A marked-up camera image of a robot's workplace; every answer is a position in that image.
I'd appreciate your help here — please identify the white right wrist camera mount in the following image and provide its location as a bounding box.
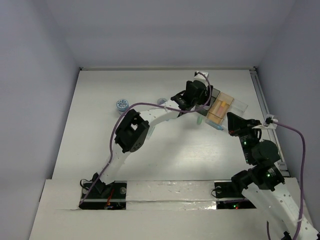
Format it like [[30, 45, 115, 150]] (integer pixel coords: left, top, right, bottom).
[[252, 114, 278, 130]]

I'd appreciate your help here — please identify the clear plastic bin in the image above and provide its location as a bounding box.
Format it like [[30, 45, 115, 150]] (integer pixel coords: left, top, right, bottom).
[[227, 98, 248, 117]]

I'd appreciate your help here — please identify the green highlighter pen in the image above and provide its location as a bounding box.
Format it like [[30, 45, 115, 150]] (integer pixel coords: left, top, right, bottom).
[[146, 125, 156, 140]]

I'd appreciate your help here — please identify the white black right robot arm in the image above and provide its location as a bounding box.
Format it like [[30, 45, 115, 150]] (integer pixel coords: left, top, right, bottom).
[[227, 112, 320, 240]]

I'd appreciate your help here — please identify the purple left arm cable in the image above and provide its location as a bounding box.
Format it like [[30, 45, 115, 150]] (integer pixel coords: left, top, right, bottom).
[[78, 72, 213, 207]]

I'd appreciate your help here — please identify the blue splash lid jar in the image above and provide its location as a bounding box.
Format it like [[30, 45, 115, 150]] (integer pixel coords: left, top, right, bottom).
[[116, 98, 130, 115]]

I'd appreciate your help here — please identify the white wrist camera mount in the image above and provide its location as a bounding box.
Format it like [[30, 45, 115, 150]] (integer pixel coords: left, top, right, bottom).
[[194, 71, 209, 79], [252, 114, 278, 130]]

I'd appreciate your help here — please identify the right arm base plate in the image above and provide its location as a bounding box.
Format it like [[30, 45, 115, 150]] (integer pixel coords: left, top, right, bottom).
[[211, 181, 256, 210]]

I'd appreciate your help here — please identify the aluminium rail on table edge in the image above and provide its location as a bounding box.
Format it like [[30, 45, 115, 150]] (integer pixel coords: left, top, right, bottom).
[[249, 70, 291, 178]]

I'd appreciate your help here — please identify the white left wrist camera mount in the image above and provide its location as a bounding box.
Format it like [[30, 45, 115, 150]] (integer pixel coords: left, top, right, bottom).
[[194, 71, 209, 79]]

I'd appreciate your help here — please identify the clear jar of paper clips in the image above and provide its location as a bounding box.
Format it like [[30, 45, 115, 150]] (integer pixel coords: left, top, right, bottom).
[[156, 97, 168, 105]]

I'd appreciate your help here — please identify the blue highlighter pen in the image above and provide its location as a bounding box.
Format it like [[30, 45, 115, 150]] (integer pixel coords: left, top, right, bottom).
[[205, 118, 224, 131]]

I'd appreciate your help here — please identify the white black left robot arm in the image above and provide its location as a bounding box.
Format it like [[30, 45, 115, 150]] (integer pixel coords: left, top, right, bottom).
[[91, 76, 213, 198]]

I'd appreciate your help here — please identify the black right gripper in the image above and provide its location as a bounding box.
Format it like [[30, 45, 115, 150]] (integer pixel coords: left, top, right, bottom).
[[225, 111, 261, 163]]

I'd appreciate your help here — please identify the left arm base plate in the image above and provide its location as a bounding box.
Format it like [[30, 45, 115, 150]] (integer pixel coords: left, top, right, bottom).
[[79, 179, 127, 210]]

